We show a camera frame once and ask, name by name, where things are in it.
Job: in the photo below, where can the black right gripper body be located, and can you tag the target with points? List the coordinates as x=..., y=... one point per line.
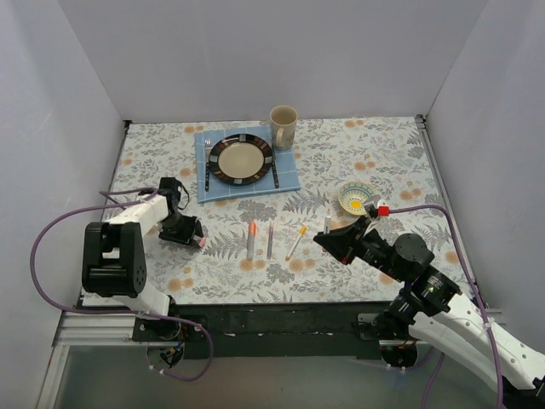
x=352, y=239

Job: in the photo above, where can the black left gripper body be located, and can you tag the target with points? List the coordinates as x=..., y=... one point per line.
x=183, y=230

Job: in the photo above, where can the white marker with yellow tip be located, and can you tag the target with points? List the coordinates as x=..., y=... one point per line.
x=293, y=247

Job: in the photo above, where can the grey marker with red tip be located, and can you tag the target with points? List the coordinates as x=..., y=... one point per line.
x=250, y=249

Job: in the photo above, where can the purple pen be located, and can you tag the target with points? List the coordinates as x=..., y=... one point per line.
x=270, y=241

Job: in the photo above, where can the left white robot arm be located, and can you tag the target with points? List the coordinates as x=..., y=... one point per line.
x=114, y=260

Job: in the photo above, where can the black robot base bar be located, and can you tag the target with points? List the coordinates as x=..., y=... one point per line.
x=280, y=330

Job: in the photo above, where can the yellow and blue patterned bowl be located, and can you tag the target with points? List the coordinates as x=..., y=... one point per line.
x=356, y=198

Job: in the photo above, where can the light blue checked placemat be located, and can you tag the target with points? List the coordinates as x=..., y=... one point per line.
x=218, y=190

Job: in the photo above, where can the dark striped rim dinner plate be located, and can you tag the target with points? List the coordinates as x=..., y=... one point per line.
x=240, y=159

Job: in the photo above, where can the beige floral ceramic mug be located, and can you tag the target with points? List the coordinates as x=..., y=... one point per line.
x=283, y=120

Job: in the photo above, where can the black handled fork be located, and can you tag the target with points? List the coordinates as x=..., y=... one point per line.
x=207, y=150

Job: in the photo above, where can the black handled table knife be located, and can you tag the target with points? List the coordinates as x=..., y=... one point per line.
x=274, y=170

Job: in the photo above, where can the aluminium frame rail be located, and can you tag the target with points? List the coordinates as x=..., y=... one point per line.
x=443, y=187

